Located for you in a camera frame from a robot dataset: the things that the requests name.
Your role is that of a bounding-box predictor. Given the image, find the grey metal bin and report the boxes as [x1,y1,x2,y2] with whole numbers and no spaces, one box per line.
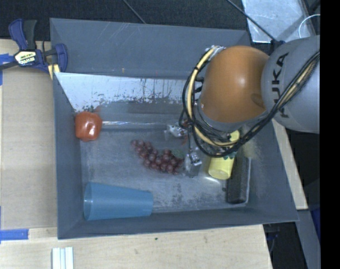
[49,17,300,240]

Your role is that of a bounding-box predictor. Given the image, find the yellow cup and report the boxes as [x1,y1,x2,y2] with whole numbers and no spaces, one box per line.
[208,130,241,180]

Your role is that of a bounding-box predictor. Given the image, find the blue plastic cup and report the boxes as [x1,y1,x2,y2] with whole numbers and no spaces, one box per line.
[83,181,155,222]

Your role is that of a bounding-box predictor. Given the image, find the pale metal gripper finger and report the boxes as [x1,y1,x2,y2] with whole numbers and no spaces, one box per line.
[164,123,188,141]
[184,151,203,178]

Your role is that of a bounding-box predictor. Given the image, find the dark red toy grapes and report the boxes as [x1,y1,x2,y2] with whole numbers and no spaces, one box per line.
[130,139,185,175]

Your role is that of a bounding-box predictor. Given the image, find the dark green flat block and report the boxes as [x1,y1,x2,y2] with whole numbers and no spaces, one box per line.
[226,155,250,205]

